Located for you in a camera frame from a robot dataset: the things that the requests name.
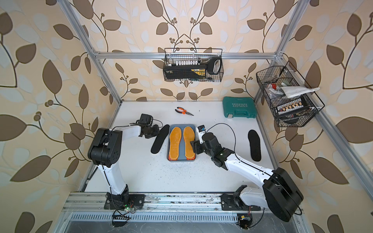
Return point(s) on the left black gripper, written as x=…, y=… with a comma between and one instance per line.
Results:
x=157, y=127

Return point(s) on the white paper bag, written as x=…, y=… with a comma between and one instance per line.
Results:
x=295, y=91

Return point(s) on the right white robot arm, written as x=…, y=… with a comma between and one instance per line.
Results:
x=277, y=190

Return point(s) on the wire basket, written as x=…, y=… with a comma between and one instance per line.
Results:
x=271, y=79
x=193, y=64

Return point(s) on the right wire basket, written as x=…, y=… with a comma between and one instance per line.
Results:
x=271, y=79

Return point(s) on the orange handled pliers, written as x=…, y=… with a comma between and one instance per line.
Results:
x=183, y=111

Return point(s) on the blue storage box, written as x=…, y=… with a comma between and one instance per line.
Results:
x=182, y=145

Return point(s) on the back wire basket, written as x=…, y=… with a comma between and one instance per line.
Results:
x=193, y=64

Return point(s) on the green tool case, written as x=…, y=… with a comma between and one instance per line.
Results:
x=239, y=107

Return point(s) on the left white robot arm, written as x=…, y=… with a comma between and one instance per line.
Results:
x=105, y=151

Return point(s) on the black insole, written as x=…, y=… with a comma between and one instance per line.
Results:
x=160, y=138
x=255, y=147

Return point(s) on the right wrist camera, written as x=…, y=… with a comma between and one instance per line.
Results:
x=201, y=131

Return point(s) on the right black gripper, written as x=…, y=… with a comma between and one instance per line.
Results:
x=196, y=146

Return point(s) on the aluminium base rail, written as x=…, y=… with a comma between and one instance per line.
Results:
x=152, y=203

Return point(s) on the yellow insole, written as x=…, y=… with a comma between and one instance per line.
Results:
x=189, y=136
x=175, y=138

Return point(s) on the black yellow tool box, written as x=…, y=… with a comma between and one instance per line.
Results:
x=192, y=72

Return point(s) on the drill bit set box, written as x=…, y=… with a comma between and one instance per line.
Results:
x=292, y=107

